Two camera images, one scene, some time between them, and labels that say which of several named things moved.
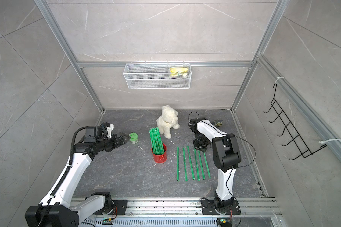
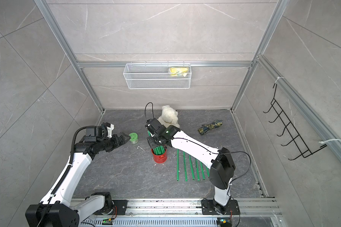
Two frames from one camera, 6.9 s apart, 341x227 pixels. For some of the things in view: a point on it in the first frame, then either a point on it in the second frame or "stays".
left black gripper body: x=112 y=143 stays
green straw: x=185 y=167 stays
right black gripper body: x=201 y=142 → x=154 y=141
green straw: x=191 y=166 stays
